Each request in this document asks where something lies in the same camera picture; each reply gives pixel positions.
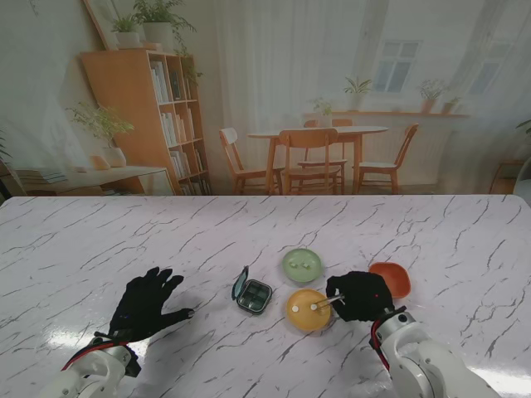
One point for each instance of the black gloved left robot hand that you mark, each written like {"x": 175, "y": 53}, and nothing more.
{"x": 141, "y": 307}

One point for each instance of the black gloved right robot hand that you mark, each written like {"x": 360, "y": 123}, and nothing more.
{"x": 365, "y": 298}

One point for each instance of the steel tweezers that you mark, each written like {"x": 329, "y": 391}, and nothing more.
{"x": 327, "y": 302}

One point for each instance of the teal lidded pill box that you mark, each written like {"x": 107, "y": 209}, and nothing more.
{"x": 253, "y": 296}

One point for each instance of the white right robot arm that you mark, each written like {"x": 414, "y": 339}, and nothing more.
{"x": 423, "y": 360}

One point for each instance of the orange bowl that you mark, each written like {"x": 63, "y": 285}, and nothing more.
{"x": 399, "y": 282}

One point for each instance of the yellow round dish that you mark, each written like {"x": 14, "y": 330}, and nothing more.
{"x": 305, "y": 321}

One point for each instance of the green round dish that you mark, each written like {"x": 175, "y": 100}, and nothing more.
{"x": 290, "y": 274}

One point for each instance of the printed room scene backdrop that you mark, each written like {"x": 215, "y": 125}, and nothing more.
{"x": 265, "y": 62}

